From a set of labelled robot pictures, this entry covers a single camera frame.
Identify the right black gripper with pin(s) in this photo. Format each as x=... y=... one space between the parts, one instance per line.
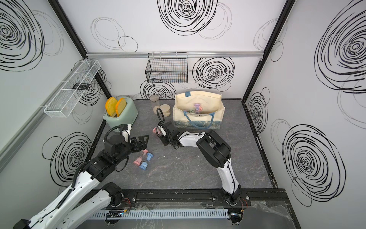
x=164 y=140

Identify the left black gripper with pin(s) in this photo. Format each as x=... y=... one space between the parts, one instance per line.
x=138 y=148

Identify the pink hourglass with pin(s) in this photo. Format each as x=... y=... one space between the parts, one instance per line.
x=159 y=131
x=138 y=161

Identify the blue hourglass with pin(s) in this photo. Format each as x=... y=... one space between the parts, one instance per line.
x=144 y=165

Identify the purple hourglass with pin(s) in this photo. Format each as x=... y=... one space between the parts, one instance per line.
x=198 y=108

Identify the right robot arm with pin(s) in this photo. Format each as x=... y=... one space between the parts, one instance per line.
x=215 y=150

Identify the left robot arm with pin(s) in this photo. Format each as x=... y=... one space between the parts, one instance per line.
x=64 y=211

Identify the cream canvas tote bag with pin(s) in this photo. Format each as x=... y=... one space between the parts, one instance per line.
x=210 y=117

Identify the mint green toaster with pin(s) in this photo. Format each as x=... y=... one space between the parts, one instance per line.
x=127 y=116

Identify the tall glass jar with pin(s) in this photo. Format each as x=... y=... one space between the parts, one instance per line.
x=155 y=101

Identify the right yellow toast slice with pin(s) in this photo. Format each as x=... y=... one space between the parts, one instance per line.
x=120 y=106

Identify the yellow toast slice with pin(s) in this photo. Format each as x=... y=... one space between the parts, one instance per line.
x=120 y=106
x=110 y=106

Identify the left yellow toast slice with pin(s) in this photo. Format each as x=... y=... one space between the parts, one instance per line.
x=110 y=106

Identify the black item in shelf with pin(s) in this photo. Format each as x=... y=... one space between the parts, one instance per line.
x=81 y=86

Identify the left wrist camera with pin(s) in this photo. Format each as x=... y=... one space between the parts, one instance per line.
x=125 y=131

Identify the black wire basket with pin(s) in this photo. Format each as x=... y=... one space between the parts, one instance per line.
x=171 y=67

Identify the white slotted cable duct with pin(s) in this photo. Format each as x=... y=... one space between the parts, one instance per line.
x=161 y=214

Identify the white wire shelf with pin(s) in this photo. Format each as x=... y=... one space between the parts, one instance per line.
x=66 y=99

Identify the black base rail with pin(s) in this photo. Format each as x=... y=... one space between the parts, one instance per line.
x=215 y=197

